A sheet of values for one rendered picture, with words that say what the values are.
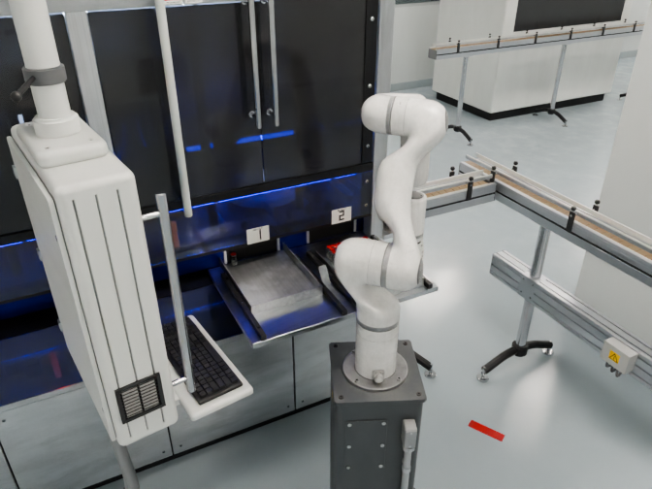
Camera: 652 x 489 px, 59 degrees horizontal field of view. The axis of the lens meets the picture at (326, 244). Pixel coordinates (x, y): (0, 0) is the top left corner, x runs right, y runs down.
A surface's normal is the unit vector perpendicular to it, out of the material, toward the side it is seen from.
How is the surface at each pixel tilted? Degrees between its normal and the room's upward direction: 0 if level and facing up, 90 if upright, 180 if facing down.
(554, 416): 0
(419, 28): 90
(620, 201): 90
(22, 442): 90
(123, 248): 90
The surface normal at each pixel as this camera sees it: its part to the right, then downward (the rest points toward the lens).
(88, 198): 0.57, 0.41
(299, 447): 0.00, -0.87
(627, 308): -0.89, 0.22
